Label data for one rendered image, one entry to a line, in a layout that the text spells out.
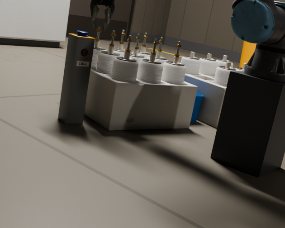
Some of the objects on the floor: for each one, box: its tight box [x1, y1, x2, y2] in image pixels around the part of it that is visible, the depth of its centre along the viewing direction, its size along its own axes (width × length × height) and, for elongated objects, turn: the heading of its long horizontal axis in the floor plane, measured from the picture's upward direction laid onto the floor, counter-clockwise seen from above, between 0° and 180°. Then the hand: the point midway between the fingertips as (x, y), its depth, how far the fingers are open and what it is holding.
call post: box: [58, 34, 95, 124], centre depth 151 cm, size 7×7×31 cm
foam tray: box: [184, 73, 227, 128], centre depth 206 cm, size 39×39×18 cm
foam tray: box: [84, 67, 198, 131], centre depth 175 cm, size 39×39×18 cm
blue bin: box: [190, 93, 204, 122], centre depth 194 cm, size 30×11×12 cm, turn 1°
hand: (99, 26), depth 172 cm, fingers open, 3 cm apart
